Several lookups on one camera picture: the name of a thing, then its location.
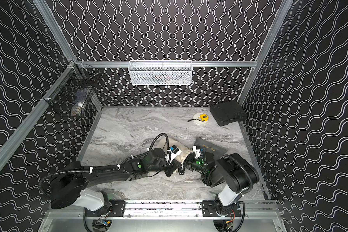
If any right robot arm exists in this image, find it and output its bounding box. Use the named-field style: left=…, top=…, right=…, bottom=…
left=178, top=150, right=260, bottom=216

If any yellow tape measure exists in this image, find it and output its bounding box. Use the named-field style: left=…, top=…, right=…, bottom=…
left=199, top=114, right=209, bottom=121

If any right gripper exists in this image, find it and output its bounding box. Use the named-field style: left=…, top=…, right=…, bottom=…
left=179, top=153, right=208, bottom=175

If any white round coaster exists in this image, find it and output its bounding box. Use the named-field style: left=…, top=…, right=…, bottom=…
left=192, top=113, right=209, bottom=125

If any dark grey hair dryer bag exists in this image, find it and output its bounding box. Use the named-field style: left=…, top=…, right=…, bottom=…
left=194, top=137, right=228, bottom=160

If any white mesh wall basket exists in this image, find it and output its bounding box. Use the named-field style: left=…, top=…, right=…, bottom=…
left=128, top=60, right=193, bottom=86

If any item in black basket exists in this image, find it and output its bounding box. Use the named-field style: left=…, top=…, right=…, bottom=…
left=70, top=100, right=87, bottom=116

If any black hard case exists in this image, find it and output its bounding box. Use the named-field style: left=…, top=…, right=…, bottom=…
left=210, top=100, right=247, bottom=127

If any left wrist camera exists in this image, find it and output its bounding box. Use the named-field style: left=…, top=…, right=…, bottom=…
left=166, top=147, right=182, bottom=164

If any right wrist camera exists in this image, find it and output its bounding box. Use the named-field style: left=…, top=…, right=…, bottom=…
left=192, top=146, right=204, bottom=159

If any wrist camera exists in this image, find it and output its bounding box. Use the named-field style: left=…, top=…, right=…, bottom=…
left=192, top=146, right=204, bottom=159
left=166, top=147, right=182, bottom=164

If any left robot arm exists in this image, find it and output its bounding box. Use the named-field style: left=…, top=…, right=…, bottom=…
left=38, top=133, right=182, bottom=211

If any black wire wall basket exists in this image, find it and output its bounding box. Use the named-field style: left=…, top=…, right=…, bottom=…
left=44, top=64, right=102, bottom=117

